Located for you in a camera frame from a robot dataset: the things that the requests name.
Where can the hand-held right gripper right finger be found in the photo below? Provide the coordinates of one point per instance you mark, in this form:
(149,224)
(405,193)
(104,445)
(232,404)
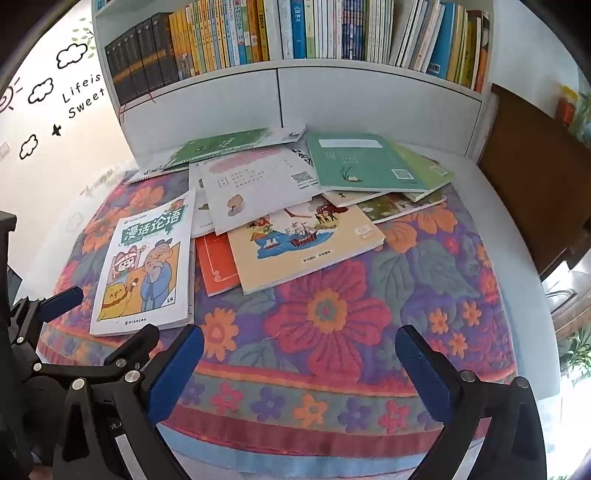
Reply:
(425,374)

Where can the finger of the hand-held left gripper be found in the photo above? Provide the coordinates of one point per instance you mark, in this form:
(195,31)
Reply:
(62,300)
(134,346)

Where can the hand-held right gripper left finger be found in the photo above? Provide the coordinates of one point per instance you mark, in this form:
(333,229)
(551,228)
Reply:
(175,374)

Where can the cartoon sage cover book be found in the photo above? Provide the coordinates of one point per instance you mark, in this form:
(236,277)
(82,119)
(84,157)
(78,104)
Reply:
(138,277)

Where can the cream sailing ship book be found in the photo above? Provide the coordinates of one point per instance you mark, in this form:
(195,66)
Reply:
(286,258)

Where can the forest rabbit cover book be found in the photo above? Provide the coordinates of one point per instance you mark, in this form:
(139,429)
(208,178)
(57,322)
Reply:
(392,210)

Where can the light green book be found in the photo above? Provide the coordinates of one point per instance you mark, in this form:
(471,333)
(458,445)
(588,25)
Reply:
(429,177)

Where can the white storybook with tan drawing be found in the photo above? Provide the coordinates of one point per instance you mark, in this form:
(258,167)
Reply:
(258,184)

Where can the dark green book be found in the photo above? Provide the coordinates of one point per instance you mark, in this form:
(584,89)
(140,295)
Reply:
(217,145)

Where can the teal green book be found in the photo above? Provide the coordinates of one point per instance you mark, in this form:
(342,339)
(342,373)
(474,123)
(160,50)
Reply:
(355,157)

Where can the white book with black title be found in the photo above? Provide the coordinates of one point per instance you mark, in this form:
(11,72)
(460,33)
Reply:
(302,157)

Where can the row of colourful shelf books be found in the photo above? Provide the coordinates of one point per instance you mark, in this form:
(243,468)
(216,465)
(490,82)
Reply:
(323,27)

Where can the floral printed cloth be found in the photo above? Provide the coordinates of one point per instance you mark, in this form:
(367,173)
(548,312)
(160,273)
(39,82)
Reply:
(346,323)

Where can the orange red book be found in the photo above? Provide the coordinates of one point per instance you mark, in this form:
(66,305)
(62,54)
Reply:
(214,267)

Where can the thin white book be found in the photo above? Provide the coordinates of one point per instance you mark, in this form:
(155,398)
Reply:
(198,217)

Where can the green leafy houseplant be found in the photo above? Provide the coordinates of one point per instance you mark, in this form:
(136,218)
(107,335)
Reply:
(577,350)

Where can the cream yellow book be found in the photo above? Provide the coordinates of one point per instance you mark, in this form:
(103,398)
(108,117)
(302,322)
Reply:
(351,197)

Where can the brown wooden cabinet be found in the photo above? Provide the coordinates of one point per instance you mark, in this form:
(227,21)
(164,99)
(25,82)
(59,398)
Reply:
(531,184)

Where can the row of black volumes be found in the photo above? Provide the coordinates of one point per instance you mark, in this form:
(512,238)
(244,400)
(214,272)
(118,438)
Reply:
(138,60)

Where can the pale grey booklet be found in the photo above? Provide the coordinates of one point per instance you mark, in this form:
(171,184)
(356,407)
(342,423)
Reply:
(288,134)

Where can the white bookshelf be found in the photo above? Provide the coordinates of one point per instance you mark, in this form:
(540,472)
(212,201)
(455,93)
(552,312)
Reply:
(323,97)

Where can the green plant in glass vase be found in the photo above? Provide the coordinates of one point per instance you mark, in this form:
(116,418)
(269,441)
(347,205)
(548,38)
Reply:
(582,120)

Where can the red and yellow box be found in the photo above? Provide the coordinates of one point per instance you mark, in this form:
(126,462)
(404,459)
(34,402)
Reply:
(565,108)

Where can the black wall sticker set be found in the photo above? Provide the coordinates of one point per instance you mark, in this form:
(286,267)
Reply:
(56,130)

